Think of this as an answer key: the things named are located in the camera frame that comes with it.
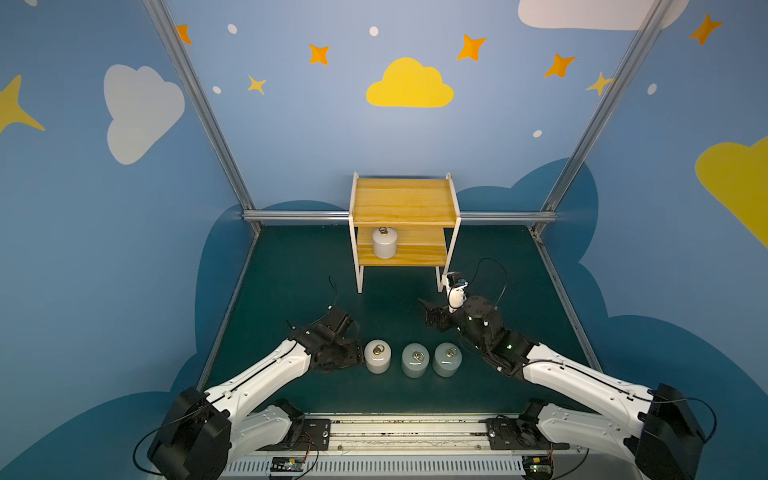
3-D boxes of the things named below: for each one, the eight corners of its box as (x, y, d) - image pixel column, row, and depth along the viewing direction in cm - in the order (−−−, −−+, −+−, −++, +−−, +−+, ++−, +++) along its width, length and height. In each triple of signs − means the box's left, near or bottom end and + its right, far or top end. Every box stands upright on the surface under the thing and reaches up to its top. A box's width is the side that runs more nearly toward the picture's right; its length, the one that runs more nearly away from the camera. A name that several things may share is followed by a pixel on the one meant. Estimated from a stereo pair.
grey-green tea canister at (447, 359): (433, 377, 85) (437, 368, 79) (431, 351, 89) (434, 341, 84) (458, 377, 85) (464, 368, 79) (455, 351, 90) (460, 341, 84)
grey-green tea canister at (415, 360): (401, 378, 85) (403, 368, 78) (401, 353, 90) (402, 342, 83) (427, 378, 85) (430, 368, 78) (424, 354, 90) (428, 342, 83)
